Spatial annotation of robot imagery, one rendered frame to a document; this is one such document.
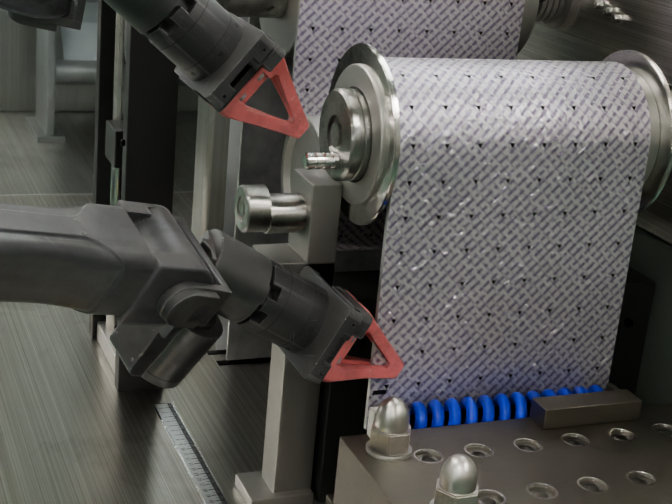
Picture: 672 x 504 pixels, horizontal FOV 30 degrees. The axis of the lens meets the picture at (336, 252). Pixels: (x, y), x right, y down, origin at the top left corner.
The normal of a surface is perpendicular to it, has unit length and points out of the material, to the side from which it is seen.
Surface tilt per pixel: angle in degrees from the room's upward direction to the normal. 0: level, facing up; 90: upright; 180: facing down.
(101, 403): 0
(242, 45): 50
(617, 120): 65
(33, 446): 0
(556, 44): 90
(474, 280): 90
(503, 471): 0
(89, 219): 31
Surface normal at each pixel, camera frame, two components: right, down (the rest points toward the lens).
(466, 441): 0.09, -0.94
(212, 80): -0.66, -0.57
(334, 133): -0.93, 0.04
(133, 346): -0.63, -0.07
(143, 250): 0.57, -0.71
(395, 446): 0.37, 0.33
